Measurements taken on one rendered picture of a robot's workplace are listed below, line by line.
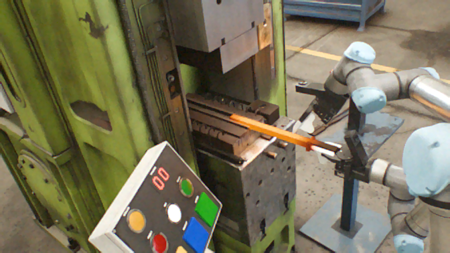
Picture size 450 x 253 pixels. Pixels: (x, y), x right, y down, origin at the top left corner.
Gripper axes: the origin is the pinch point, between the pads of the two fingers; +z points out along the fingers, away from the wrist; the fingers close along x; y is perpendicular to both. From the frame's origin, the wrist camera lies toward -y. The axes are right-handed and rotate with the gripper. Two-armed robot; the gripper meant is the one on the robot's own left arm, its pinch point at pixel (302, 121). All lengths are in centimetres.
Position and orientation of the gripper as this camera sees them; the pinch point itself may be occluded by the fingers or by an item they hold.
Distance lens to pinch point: 133.8
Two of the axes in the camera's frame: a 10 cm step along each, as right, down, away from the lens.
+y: 7.2, 6.5, -2.4
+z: -2.7, 5.8, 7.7
